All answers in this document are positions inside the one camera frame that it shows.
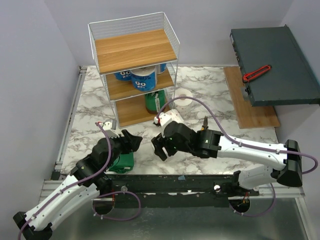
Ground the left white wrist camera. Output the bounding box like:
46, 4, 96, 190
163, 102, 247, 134
95, 119, 120, 139

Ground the black metal base rail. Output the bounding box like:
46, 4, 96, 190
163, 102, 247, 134
106, 174, 259, 209

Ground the pink dotted paper roll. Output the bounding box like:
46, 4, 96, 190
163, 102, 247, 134
166, 109, 185, 124

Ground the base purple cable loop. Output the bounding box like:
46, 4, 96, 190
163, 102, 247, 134
227, 183, 277, 218
92, 191, 142, 221

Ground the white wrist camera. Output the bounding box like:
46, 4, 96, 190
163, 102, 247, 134
153, 112, 173, 128
95, 119, 120, 139

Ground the red black utility knife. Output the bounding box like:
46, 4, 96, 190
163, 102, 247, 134
242, 64, 272, 84

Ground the white wire wooden shelf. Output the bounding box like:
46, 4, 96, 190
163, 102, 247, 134
88, 12, 180, 128

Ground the brown paper roll green base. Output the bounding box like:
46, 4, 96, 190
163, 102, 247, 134
144, 90, 166, 114

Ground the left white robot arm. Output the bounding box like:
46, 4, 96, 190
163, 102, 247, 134
13, 129, 143, 240

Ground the dark grey flat metal box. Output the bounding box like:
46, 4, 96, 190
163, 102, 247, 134
229, 25, 320, 107

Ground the green wrapped brown paper roll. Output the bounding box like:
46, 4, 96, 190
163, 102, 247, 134
108, 152, 135, 174

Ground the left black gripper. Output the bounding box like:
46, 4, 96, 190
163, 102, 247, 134
103, 129, 143, 171

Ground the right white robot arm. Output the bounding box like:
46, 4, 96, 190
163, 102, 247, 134
151, 121, 303, 197

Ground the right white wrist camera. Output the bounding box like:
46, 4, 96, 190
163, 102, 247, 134
153, 112, 173, 128

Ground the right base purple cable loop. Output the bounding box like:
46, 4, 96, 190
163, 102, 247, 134
227, 183, 277, 218

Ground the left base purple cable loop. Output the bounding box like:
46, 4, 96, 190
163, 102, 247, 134
92, 191, 142, 221

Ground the plain white bottom paper roll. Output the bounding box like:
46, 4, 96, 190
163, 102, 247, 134
173, 88, 193, 115

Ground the wooden board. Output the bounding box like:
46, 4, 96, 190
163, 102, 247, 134
223, 66, 281, 129

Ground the aluminium frame rail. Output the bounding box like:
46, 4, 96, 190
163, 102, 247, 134
39, 65, 88, 201

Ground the blue cartoon-face paper roll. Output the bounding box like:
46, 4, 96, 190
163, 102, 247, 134
114, 70, 132, 82

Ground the blue-bottom paper roll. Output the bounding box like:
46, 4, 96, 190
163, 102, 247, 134
130, 66, 157, 92

